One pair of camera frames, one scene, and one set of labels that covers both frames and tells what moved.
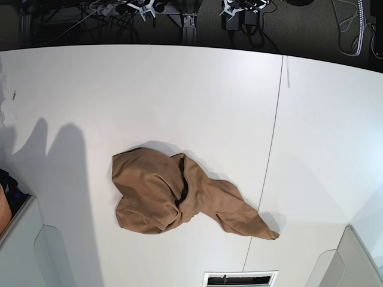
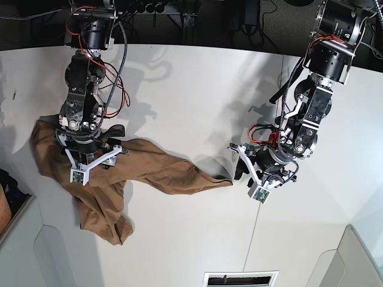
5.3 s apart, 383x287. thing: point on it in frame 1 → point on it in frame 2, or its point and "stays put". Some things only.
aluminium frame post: x=189 y=30 stays put
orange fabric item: x=5 y=212 stays put
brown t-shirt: x=160 y=192 → x=99 y=194
